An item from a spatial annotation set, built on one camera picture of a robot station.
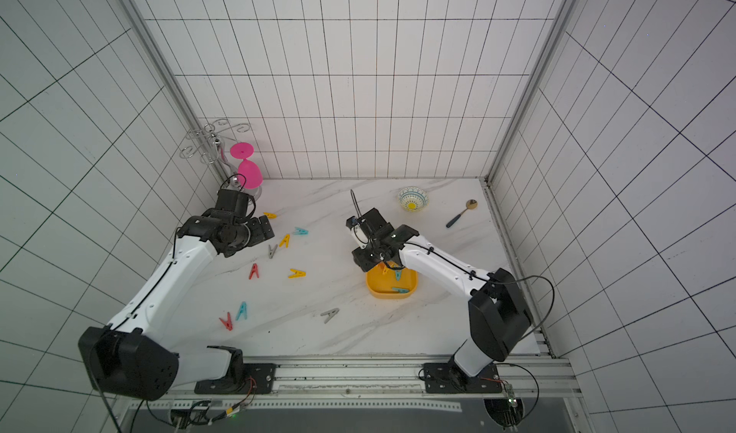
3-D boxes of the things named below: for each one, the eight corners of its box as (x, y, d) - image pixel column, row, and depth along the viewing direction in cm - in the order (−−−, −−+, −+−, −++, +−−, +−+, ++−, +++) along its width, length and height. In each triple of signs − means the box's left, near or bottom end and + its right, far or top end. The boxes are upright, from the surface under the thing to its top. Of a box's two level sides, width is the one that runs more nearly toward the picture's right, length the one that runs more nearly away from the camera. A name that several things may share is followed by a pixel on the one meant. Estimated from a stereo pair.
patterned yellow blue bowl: (399, 212, 110) (400, 205, 107) (397, 193, 117) (398, 186, 114) (428, 212, 110) (430, 205, 107) (425, 193, 117) (426, 186, 114)
